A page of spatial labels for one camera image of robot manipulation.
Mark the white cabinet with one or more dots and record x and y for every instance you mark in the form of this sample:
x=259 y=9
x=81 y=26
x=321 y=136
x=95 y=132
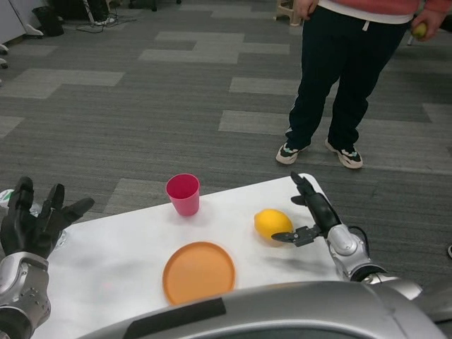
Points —
x=14 y=21

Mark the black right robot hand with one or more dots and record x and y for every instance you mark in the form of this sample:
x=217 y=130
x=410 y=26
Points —
x=323 y=213

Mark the pink plastic cup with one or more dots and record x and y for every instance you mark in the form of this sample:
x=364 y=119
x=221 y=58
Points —
x=185 y=203

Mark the clear bottle with green label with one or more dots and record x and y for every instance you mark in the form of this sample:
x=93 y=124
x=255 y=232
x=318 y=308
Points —
x=5 y=197

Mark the person in black trousers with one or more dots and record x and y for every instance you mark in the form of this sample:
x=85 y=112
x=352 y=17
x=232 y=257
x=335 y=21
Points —
x=339 y=70

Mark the silver robot chest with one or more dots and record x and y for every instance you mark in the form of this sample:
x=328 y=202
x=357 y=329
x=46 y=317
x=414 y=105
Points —
x=282 y=310

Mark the orange round plate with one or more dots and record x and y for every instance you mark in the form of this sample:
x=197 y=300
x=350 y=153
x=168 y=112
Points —
x=199 y=273

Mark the beige plastic stool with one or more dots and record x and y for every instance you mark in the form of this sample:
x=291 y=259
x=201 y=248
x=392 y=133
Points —
x=293 y=10

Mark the black bag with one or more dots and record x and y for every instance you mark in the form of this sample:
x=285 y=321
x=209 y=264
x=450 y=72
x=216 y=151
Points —
x=51 y=19

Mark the black and white shoe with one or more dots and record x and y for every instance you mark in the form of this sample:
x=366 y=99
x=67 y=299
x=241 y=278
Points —
x=450 y=250

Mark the white power strip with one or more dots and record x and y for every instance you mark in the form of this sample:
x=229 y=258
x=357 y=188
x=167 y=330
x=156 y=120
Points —
x=105 y=21

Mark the green fruit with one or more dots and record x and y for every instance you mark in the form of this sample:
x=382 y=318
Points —
x=419 y=31

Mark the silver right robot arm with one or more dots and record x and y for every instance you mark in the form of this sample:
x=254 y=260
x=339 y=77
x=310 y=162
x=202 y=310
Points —
x=347 y=247

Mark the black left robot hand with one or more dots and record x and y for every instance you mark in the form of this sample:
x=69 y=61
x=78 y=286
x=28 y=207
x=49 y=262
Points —
x=24 y=231

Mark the yellow lemon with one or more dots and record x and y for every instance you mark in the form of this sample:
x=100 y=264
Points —
x=272 y=222

